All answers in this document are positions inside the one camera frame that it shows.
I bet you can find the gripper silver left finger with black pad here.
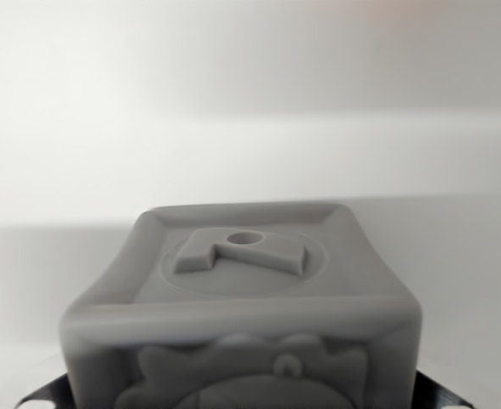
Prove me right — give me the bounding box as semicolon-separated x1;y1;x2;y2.
10;369;78;409

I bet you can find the grey embossed soft cube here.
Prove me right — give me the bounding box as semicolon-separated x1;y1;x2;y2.
60;204;424;409

